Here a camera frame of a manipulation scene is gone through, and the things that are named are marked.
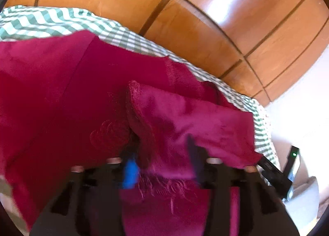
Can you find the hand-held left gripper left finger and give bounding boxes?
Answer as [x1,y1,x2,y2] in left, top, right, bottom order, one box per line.
[29,153,140,236]

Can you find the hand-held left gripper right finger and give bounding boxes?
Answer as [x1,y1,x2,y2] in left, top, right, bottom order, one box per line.
[187,135,300,236]

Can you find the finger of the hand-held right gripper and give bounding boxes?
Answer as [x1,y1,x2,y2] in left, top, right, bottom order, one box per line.
[257,157,292,199]

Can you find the maroon fleece garment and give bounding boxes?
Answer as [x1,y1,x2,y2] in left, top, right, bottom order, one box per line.
[0,30,264,236]

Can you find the white cloth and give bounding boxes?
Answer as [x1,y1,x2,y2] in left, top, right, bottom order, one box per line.
[281,175,320,230]

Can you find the floral bedspread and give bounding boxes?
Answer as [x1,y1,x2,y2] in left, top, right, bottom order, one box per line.
[256,106,273,136]

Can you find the green white checkered bedsheet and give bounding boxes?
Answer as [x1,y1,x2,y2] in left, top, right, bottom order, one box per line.
[0,5,279,169]

